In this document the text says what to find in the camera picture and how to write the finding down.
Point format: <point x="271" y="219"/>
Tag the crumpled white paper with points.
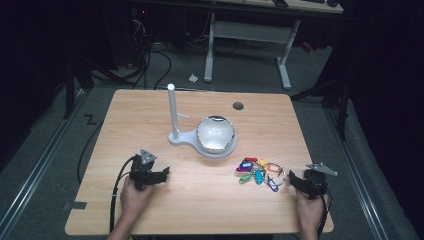
<point x="193" y="78"/>

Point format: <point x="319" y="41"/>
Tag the black tape strip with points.
<point x="78" y="205"/>

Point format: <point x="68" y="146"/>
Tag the person's right hand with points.
<point x="310" y="213"/>

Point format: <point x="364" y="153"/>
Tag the black computer tower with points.
<point x="131" y="36"/>

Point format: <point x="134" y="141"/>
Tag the metal floor rail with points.
<point x="36" y="173"/>
<point x="353" y="173"/>

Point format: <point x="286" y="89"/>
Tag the white stand with pole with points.
<point x="174" y="113"/>

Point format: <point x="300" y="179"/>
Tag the black metal stand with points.
<point x="76" y="80"/>

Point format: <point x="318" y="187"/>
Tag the person's left hand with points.
<point x="133" y="201"/>

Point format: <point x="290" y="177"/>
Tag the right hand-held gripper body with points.
<point x="315" y="181"/>

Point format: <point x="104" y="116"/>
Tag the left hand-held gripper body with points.
<point x="141" y="168"/>

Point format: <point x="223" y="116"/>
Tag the desk with white metal legs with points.
<point x="250" y="31"/>

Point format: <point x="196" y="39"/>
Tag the round grey table grommet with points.
<point x="238" y="106"/>

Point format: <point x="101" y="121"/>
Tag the shiny silver metal bowl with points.
<point x="215" y="133"/>

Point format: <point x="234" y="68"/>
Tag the bunch of coloured key tags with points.
<point x="258" y="173"/>

